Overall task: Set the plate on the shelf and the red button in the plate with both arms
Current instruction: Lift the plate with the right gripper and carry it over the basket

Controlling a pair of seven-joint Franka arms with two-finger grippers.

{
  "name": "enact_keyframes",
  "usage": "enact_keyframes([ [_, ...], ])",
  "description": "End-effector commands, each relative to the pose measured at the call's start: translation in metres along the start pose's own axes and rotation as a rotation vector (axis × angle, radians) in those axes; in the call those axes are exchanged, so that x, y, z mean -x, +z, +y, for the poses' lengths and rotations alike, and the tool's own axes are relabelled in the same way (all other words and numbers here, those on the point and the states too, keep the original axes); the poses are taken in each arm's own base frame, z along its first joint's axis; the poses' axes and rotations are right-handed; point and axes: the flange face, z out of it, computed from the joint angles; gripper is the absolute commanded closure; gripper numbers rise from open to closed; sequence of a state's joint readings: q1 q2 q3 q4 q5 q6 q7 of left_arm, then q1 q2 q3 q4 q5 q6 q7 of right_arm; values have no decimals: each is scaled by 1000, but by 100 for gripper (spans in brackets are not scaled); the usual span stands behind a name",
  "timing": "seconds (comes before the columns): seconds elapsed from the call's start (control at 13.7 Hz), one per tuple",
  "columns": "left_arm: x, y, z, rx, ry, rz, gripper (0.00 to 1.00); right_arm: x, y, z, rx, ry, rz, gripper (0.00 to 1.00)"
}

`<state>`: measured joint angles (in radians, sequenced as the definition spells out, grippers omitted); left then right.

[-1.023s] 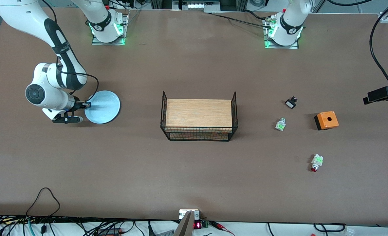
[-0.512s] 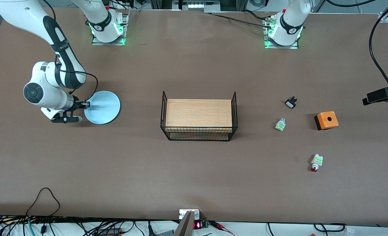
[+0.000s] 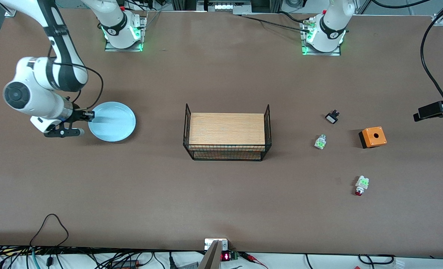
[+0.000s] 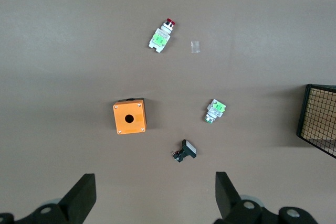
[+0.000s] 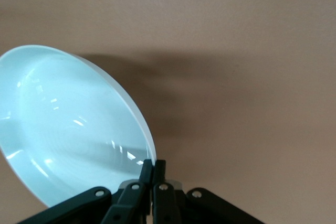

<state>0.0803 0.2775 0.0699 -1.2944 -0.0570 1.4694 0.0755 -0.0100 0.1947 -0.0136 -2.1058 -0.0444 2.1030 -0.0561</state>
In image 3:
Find light blue round plate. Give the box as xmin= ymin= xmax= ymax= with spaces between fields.
xmin=88 ymin=102 xmax=136 ymax=142

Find red push button switch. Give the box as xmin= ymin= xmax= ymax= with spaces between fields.
xmin=355 ymin=175 xmax=370 ymax=197

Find black power adapter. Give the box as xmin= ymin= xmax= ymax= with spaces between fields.
xmin=111 ymin=260 xmax=139 ymax=269

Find white lit control box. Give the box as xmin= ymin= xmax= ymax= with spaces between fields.
xmin=197 ymin=0 xmax=252 ymax=12

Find red black clip leads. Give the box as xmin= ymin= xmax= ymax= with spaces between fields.
xmin=239 ymin=252 xmax=269 ymax=269

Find orange button enclosure box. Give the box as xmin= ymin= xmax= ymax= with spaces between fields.
xmin=358 ymin=126 xmax=387 ymax=149

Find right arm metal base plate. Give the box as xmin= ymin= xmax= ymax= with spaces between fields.
xmin=105 ymin=15 xmax=147 ymax=52

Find black looped cable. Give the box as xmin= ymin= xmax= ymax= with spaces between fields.
xmin=30 ymin=214 xmax=69 ymax=247

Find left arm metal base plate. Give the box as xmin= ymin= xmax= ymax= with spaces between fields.
xmin=301 ymin=17 xmax=342 ymax=56

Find black wire rack wooden shelf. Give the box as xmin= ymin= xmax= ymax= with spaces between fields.
xmin=183 ymin=103 xmax=272 ymax=161

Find silver mounting bracket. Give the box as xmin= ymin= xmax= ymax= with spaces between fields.
xmin=204 ymin=238 xmax=228 ymax=251

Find black cable to arm base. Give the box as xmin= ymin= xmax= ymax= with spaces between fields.
xmin=240 ymin=14 xmax=311 ymax=33

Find grey camera mount beam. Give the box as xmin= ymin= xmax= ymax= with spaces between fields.
xmin=198 ymin=240 xmax=222 ymax=269

